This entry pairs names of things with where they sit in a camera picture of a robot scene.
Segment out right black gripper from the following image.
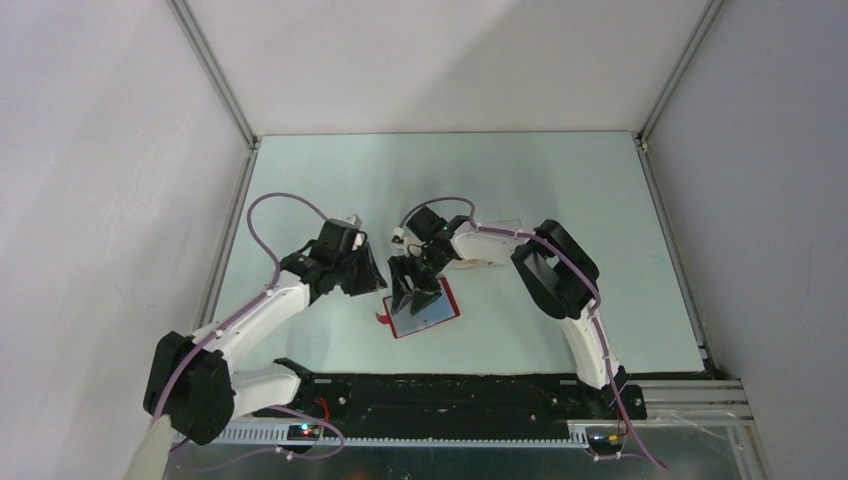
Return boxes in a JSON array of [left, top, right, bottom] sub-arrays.
[[388, 249, 450, 317]]

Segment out red leather card holder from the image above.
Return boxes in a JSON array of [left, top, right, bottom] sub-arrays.
[[375, 276, 461, 339]]

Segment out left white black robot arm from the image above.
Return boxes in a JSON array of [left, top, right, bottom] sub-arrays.
[[143, 215, 387, 445]]

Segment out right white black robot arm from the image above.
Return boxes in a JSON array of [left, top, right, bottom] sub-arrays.
[[388, 206, 627, 418]]

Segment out orange credit card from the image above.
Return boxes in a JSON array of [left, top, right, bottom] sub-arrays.
[[451, 259, 489, 269]]

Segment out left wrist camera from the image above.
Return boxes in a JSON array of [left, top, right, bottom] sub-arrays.
[[336, 214, 363, 233]]

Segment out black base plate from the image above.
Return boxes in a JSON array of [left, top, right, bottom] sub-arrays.
[[280, 373, 645, 420]]

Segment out grey slotted cable duct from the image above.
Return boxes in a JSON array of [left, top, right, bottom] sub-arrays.
[[211, 422, 589, 449]]

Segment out left aluminium frame post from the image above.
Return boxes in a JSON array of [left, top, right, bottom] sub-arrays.
[[166, 0, 258, 150]]

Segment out aluminium frame post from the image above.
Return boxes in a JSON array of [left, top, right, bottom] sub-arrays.
[[166, 0, 258, 150], [636, 0, 727, 145]]

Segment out aluminium front rail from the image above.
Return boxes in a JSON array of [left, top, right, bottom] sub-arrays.
[[636, 380, 754, 426]]

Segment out right aluminium frame post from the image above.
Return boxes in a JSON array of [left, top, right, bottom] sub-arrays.
[[636, 0, 727, 145]]

